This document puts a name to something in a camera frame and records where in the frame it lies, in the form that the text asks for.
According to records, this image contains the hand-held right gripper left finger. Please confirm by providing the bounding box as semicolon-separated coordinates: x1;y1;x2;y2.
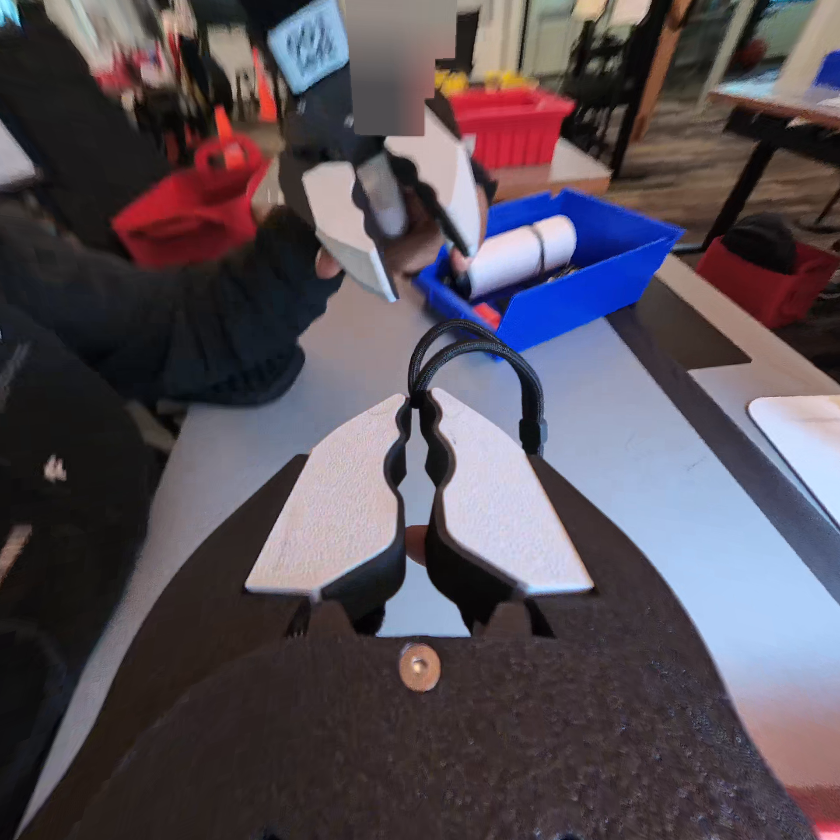
245;394;412;608

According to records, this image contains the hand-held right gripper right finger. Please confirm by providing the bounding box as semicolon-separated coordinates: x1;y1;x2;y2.
423;387;596;629

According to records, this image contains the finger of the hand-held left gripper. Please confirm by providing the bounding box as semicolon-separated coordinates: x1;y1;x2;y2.
382;107;484;258
302;161;401;304

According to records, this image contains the black braided cable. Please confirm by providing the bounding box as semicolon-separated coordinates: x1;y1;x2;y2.
407;320;547;458

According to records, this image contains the person's left forearm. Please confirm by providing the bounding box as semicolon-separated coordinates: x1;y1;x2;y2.
0;203;345;404

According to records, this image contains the person's left hand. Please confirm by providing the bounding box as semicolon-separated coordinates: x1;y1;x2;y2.
315;167;492;281

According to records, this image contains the orange traffic cone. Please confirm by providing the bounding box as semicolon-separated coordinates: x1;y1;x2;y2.
213;105;249;166
252;49;280;122

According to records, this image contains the long red ribbed bin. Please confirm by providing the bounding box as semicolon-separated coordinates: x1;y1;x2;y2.
449;88;577;170

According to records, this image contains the white cylinder with black cap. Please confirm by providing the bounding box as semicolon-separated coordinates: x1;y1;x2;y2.
459;215;578;299

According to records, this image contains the yellow plastic bin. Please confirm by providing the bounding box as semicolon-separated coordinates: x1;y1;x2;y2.
434;69;539;93

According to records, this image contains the red plastic basket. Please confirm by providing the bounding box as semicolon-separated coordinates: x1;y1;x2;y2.
112;134;270;269

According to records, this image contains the black panel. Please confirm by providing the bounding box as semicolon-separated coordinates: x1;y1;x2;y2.
0;26;168;253

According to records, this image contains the black board on white stand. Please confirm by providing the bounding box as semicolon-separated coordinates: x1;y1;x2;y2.
748;394;840;526

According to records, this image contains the wooden desk with black legs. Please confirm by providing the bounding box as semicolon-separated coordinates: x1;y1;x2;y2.
707;72;840;250

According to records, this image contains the wooden post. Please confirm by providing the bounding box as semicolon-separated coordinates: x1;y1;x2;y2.
633;0;693;142

